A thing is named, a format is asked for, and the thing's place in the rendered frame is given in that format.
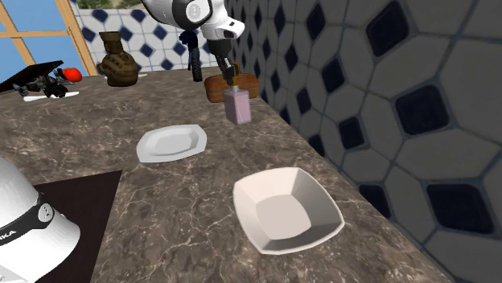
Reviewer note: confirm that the wooden framed window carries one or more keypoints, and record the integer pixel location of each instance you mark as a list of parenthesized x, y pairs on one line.
[(39, 33)]

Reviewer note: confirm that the black flat panel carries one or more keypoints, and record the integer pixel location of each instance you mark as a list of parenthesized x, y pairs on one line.
[(27, 74)]

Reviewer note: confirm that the pink bottle with gold cap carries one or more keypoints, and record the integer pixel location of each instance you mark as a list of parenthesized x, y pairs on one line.
[(237, 106)]

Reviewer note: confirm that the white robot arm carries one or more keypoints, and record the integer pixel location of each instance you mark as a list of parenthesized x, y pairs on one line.
[(27, 247)]

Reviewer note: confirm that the dark blue kitchen tool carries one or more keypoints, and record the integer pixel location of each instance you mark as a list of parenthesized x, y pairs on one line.
[(195, 62)]

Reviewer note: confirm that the white flat plate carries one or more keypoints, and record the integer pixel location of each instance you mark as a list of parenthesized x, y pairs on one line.
[(170, 143)]

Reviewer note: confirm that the brown ceramic vase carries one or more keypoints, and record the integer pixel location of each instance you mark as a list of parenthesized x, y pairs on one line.
[(117, 66)]

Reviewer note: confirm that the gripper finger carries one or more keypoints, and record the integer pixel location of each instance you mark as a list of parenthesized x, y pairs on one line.
[(236, 71), (225, 72)]

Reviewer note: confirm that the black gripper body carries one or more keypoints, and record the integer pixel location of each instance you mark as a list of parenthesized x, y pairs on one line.
[(219, 47)]

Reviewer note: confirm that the brown bread loaf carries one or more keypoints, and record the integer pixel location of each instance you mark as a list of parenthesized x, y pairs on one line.
[(213, 89)]

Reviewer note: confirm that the red tomato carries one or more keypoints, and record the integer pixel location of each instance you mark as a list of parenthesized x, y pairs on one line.
[(73, 74)]

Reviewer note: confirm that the white square bowl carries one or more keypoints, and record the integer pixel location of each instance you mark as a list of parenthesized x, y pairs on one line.
[(284, 213)]

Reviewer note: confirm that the small white plate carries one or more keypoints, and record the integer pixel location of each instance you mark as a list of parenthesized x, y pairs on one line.
[(33, 97)]

